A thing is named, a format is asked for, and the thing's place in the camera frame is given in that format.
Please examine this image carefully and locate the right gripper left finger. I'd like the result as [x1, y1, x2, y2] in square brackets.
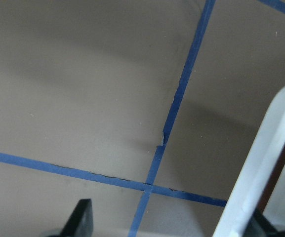
[43, 198, 93, 237]

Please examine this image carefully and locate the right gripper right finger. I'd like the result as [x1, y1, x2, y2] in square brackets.
[249, 209, 285, 237]

